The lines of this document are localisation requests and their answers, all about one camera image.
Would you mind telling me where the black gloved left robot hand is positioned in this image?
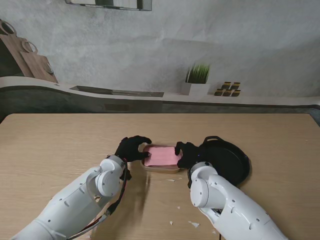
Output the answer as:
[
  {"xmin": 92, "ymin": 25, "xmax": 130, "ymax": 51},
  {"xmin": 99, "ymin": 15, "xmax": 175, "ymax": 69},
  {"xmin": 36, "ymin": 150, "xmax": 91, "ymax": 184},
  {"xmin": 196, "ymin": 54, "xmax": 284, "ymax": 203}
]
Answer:
[{"xmin": 114, "ymin": 135, "xmax": 153, "ymax": 163}]

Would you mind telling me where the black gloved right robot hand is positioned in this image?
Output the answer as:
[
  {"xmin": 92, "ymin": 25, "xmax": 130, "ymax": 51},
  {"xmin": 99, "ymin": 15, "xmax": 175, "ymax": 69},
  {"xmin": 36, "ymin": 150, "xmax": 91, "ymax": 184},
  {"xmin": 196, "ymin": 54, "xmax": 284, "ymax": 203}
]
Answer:
[{"xmin": 174, "ymin": 141, "xmax": 203, "ymax": 170}]

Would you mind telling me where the clear plastic lid pink insert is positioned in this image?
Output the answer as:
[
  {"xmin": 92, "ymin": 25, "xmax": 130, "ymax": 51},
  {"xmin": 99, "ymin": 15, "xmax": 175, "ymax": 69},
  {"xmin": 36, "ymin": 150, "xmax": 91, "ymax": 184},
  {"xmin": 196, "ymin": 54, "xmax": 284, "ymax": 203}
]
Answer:
[{"xmin": 142, "ymin": 144, "xmax": 182, "ymax": 169}]

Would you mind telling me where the brown paper food container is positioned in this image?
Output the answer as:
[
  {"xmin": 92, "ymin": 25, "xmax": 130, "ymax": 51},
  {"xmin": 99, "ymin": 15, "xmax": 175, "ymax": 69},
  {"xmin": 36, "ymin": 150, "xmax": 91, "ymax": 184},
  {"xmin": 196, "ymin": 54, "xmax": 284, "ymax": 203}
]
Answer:
[{"xmin": 140, "ymin": 144, "xmax": 182, "ymax": 175}]

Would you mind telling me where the black cast iron skillet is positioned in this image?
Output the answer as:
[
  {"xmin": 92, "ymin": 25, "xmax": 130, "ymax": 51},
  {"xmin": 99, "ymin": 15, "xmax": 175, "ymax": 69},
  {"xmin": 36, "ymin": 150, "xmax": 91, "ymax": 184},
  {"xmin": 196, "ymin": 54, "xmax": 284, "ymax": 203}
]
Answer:
[{"xmin": 197, "ymin": 135, "xmax": 251, "ymax": 187}]

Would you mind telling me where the green grass plant white pot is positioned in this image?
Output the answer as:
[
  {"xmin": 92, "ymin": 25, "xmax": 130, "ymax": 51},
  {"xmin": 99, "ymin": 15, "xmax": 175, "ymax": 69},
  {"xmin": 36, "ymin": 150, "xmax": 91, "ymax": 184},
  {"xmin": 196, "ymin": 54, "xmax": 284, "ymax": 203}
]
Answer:
[{"xmin": 180, "ymin": 62, "xmax": 211, "ymax": 96}]

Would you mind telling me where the small wooden cutting board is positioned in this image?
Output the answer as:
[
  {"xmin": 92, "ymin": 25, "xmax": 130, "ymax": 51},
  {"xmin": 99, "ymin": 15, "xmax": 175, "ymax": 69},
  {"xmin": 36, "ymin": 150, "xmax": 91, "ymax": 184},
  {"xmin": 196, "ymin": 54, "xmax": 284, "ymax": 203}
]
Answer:
[{"xmin": 41, "ymin": 61, "xmax": 60, "ymax": 84}]

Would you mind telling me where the medium wooden cutting board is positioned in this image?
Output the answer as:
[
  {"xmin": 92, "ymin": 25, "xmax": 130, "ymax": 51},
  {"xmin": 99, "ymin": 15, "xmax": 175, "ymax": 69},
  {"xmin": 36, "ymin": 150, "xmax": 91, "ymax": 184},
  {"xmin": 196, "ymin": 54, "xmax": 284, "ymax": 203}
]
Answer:
[{"xmin": 19, "ymin": 39, "xmax": 59, "ymax": 84}]

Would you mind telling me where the large wooden cutting board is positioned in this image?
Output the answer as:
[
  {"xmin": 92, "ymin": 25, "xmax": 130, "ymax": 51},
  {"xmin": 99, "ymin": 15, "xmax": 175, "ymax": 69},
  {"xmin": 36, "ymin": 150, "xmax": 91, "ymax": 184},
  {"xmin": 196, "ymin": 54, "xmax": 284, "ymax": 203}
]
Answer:
[{"xmin": 0, "ymin": 19, "xmax": 35, "ymax": 78}]

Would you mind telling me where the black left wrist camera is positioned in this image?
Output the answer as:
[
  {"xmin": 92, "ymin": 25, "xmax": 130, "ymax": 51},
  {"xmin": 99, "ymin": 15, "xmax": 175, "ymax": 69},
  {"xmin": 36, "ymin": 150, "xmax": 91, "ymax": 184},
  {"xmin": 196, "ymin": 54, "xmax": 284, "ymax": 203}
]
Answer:
[{"xmin": 119, "ymin": 169, "xmax": 133, "ymax": 181}]

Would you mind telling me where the black red left arm cable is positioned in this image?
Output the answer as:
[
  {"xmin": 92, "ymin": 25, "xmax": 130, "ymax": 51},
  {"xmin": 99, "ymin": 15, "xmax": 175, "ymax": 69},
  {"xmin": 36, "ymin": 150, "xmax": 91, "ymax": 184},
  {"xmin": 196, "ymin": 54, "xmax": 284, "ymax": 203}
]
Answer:
[{"xmin": 67, "ymin": 169, "xmax": 130, "ymax": 240}]

